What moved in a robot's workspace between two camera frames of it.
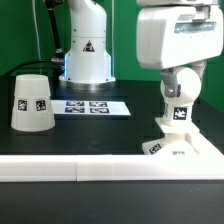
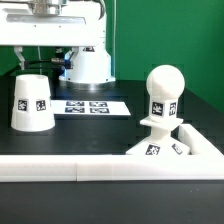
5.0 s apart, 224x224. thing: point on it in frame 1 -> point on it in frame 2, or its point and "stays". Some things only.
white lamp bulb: [180, 108] -> [165, 84]
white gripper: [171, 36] -> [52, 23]
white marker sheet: [84, 107] stays
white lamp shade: [32, 104] stays
